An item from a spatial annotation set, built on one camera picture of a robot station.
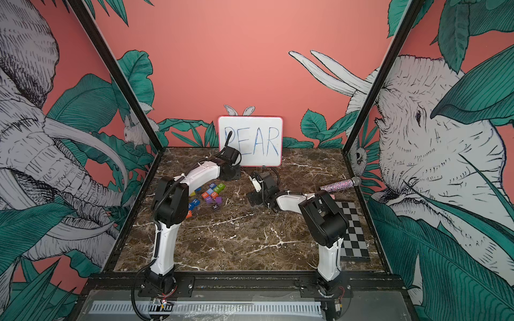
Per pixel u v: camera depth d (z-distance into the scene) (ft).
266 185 2.50
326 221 1.66
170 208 1.86
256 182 2.83
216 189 3.31
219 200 3.20
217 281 2.50
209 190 3.30
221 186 3.34
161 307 2.39
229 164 2.82
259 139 3.50
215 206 3.11
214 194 3.23
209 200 3.21
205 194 3.20
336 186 3.32
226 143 2.75
